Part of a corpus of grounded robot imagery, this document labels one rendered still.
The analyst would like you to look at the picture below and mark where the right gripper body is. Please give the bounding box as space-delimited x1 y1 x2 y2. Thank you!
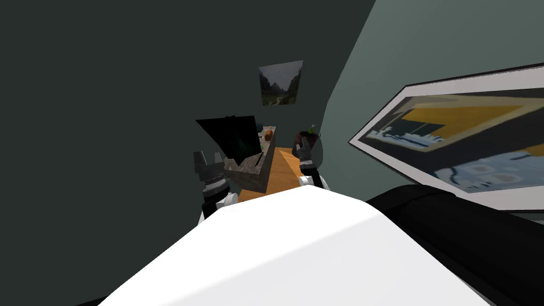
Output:
297 147 315 166

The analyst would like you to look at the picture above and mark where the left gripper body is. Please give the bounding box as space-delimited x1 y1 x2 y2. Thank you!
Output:
194 162 226 177

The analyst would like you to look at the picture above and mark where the brown plant pot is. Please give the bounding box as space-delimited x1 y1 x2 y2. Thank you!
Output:
292 125 324 167

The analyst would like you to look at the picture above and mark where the grey stone-topped desk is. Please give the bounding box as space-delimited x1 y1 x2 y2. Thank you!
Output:
195 115 277 194

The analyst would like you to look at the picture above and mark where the small landscape picture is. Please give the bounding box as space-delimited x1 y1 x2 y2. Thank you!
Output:
258 60 304 107

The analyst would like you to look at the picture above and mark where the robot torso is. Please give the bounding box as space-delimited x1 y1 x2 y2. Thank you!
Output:
97 185 499 306

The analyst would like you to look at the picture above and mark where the large framed yellow-blue painting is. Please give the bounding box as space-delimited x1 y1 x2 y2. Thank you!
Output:
347 63 544 212

